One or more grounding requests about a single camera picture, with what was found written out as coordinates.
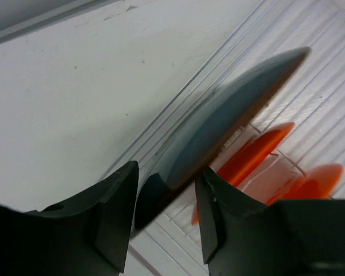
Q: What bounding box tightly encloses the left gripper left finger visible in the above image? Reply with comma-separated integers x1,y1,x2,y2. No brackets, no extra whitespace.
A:
0,161,139,275

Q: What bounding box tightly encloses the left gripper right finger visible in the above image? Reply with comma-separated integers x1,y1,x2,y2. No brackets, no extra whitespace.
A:
195,169,345,275

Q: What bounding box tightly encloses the orange plastic plate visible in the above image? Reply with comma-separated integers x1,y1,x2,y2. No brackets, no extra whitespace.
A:
191,122,296,227
266,163,343,205

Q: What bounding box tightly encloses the dark teal ceramic plate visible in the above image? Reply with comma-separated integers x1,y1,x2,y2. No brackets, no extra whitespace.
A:
134,46,311,232

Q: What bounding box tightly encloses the clear wire dish rack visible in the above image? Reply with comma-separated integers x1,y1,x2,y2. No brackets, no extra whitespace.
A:
103,0,345,276

